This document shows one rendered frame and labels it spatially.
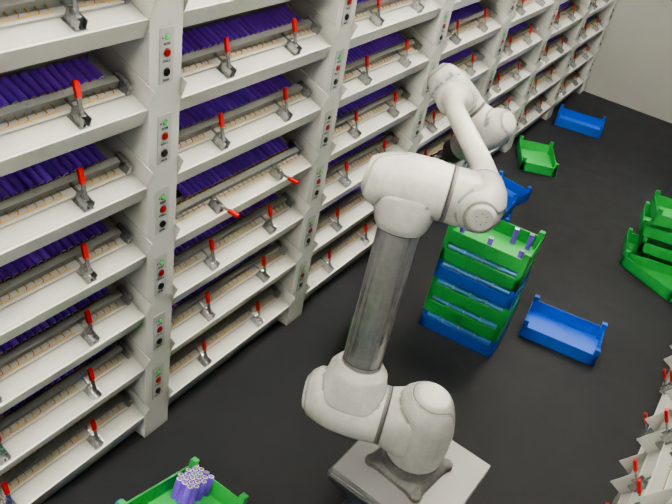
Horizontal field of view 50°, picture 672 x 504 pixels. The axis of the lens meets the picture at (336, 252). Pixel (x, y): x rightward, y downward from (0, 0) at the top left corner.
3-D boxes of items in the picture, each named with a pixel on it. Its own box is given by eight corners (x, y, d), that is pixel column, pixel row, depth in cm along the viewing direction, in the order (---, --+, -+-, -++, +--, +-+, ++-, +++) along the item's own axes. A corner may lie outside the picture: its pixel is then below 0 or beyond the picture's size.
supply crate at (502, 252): (539, 249, 261) (546, 231, 256) (522, 275, 245) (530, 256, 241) (464, 217, 270) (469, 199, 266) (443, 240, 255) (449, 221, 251)
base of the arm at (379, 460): (461, 459, 198) (467, 446, 195) (416, 505, 183) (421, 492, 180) (410, 419, 206) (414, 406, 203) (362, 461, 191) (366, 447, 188)
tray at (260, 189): (306, 174, 229) (319, 154, 222) (169, 251, 185) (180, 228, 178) (263, 132, 232) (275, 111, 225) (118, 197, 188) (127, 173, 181)
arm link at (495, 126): (490, 143, 218) (464, 110, 215) (529, 124, 205) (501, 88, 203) (475, 164, 212) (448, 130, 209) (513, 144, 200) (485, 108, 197)
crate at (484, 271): (532, 267, 265) (539, 249, 261) (515, 293, 250) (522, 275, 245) (458, 235, 275) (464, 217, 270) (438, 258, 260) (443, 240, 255)
